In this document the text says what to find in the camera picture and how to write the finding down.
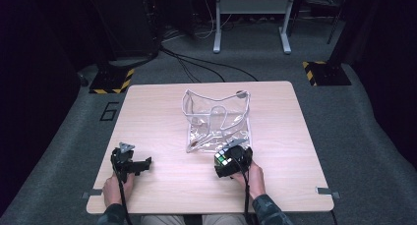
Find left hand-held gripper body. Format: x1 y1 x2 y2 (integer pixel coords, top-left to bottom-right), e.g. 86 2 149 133
110 141 139 184

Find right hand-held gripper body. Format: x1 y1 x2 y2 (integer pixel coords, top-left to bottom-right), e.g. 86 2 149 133
222 138 255 177

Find multicoloured puzzle cube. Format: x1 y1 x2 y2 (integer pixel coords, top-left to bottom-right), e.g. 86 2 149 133
213 148 234 168

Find clear plastic bag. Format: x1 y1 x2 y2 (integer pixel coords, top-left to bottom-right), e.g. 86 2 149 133
181 88 254 154

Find person's right hand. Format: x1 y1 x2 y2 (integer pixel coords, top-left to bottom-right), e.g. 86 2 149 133
230 160 267 200

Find person's left hand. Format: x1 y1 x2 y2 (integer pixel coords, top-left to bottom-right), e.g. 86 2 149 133
102 173 136 208

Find person's legs in beige trousers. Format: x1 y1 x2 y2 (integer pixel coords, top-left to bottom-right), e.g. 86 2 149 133
141 213 249 225

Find black base with striped edge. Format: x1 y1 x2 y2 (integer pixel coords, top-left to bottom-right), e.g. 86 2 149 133
301 60 353 87
89 65 136 95

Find dark equipment cabinet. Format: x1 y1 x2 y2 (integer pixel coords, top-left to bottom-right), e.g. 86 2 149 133
88 0 162 62

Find black stand pole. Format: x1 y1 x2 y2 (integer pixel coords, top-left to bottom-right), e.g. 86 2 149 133
326 0 350 66

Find right hand-held gripper black cable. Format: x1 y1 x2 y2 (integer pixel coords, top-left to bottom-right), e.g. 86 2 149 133
235 157 253 225

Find hand-held gripper black cable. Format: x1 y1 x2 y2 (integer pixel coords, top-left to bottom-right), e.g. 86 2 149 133
111 154 134 225
235 157 253 225

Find left hand-held gripper black cable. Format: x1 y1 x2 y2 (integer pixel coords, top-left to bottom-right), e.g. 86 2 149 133
111 154 134 225

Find grey metal table bracket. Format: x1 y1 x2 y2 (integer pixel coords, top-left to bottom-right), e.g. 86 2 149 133
315 186 341 200
81 188 103 200

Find black floor cables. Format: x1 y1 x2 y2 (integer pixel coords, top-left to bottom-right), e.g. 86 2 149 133
159 45 260 84

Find white cables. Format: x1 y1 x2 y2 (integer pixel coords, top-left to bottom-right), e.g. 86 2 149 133
193 0 232 40

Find white metal desk frame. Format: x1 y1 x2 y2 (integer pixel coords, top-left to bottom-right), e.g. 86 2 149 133
212 0 297 55

